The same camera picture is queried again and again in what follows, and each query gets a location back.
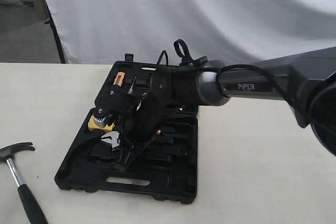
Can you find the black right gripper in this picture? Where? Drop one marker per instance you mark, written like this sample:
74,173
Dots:
141,116

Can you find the chrome adjustable wrench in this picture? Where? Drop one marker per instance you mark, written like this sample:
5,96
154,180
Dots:
113,139

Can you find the black plastic tool case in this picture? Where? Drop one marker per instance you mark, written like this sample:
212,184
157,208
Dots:
100,159

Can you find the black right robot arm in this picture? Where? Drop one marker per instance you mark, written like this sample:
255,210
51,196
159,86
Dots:
305,81

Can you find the yellow 2m tape measure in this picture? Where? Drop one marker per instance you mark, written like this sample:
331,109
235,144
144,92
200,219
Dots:
92,125

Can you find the clear voltage tester screwdriver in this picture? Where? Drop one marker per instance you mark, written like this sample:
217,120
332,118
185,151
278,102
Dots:
130,91

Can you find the yellow utility knife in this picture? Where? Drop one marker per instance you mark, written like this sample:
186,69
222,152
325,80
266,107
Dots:
119,79

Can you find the steel claw hammer black grip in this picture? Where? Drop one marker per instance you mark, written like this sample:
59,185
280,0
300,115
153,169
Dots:
31,206

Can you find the white backdrop cloth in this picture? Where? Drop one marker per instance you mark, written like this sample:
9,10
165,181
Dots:
234,31

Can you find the black backdrop stand pole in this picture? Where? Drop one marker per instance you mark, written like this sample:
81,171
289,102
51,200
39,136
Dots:
51,23

